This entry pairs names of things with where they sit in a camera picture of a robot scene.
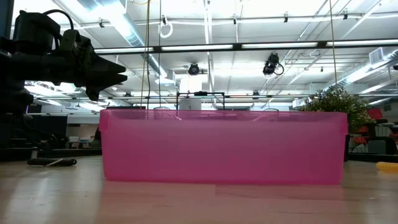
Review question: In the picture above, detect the thin hanging cord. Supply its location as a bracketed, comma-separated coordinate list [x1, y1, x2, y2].
[328, 0, 338, 90]

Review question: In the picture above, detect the pink translucent plastic bin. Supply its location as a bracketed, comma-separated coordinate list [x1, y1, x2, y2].
[99, 108, 349, 186]

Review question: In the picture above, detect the small potted green plant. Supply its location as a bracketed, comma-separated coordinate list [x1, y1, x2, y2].
[298, 88, 374, 161]

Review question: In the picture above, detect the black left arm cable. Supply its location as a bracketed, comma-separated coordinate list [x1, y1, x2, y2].
[42, 9, 76, 31]

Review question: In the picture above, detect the black rectangular frame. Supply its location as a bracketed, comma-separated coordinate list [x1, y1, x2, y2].
[175, 90, 226, 111]

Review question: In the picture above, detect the black spring keychain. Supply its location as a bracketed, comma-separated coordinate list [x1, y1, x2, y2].
[27, 157, 78, 167]

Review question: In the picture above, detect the black background monitor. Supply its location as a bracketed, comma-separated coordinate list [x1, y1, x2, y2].
[26, 104, 68, 147]

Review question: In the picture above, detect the black hanging camera with cable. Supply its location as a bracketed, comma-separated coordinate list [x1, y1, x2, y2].
[262, 52, 285, 78]

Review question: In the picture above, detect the silver air duct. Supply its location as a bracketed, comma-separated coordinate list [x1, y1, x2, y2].
[77, 0, 177, 86]

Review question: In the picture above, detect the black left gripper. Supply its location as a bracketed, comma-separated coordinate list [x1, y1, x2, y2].
[58, 29, 129, 102]

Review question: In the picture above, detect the red office chair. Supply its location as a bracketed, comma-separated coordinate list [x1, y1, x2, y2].
[353, 108, 398, 146]

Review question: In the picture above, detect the yellow spring keychain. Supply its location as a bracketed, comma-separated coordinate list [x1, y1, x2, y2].
[375, 161, 398, 174]

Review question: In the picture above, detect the black bar with light strips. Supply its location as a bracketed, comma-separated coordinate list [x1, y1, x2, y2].
[93, 39, 398, 56]

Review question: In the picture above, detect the yellow hanging cord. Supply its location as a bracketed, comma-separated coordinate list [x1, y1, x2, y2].
[139, 0, 151, 110]

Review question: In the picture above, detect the black round-lens camera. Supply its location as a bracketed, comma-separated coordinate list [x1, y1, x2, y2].
[187, 62, 201, 77]

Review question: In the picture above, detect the white cable loop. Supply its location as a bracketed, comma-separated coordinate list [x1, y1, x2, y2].
[158, 14, 174, 39]

